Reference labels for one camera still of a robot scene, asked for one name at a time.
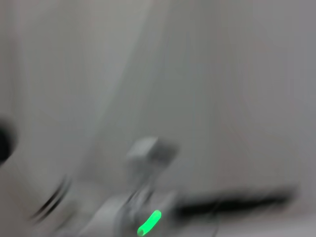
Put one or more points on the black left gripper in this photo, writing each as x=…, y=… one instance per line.
x=234, y=202

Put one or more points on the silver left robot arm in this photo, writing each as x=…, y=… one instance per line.
x=111, y=212

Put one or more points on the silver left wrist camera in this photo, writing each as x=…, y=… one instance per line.
x=151, y=153

